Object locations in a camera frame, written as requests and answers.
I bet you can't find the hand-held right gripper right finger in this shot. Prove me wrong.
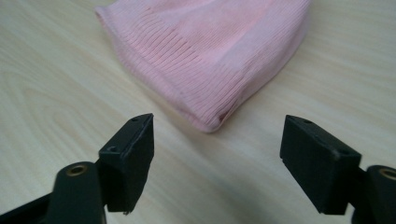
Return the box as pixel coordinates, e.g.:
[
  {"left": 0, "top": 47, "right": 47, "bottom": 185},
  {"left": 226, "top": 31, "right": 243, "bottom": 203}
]
[{"left": 279, "top": 114, "right": 362, "bottom": 216}]

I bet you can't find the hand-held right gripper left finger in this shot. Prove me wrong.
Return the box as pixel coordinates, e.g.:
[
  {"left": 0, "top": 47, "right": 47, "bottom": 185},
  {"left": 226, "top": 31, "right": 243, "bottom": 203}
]
[{"left": 98, "top": 113, "right": 155, "bottom": 215}]

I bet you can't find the pink ribbed knit garment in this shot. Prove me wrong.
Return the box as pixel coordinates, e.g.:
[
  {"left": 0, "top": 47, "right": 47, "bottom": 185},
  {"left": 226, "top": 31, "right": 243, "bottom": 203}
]
[{"left": 94, "top": 0, "right": 312, "bottom": 133}]

